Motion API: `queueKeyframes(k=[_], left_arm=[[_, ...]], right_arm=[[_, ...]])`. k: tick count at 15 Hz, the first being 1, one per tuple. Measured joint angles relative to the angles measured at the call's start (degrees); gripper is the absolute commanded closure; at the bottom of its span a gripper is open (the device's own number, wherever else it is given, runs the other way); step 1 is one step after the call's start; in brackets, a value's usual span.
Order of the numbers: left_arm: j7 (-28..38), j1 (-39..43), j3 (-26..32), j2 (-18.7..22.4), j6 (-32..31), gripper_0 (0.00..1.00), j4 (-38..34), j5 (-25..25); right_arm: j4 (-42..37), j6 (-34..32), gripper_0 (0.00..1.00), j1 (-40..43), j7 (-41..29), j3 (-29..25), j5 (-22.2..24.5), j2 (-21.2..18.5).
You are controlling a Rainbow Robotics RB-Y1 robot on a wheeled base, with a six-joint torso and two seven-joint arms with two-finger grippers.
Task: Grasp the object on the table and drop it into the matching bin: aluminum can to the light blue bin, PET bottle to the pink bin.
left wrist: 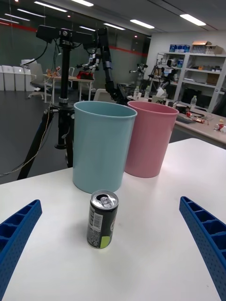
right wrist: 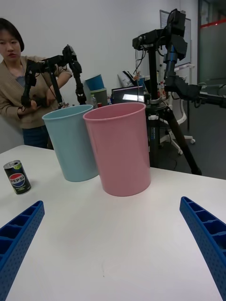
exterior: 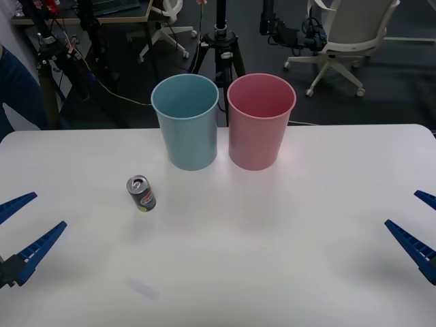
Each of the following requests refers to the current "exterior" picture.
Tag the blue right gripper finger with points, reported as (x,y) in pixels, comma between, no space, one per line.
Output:
(428,199)
(415,250)

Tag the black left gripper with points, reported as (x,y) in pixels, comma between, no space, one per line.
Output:
(3,274)

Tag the black drink can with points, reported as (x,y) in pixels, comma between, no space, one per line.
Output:
(144,197)

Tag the black robot arm on stand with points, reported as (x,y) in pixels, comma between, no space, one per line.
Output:
(282,30)

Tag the black tripod with wooden legs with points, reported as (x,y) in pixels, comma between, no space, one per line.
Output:
(47,71)

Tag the pale blue plastic bin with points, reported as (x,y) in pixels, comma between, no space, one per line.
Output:
(185,143)

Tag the pink plastic bin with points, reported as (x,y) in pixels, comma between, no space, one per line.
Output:
(255,143)

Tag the white office chair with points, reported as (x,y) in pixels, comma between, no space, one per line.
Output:
(354,30)
(170,27)

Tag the black stand pole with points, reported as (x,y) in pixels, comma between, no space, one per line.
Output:
(93,30)

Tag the wooden edged desk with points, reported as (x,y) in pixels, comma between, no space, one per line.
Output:
(119,15)

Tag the black camera tripod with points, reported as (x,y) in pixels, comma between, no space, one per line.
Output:
(223,41)

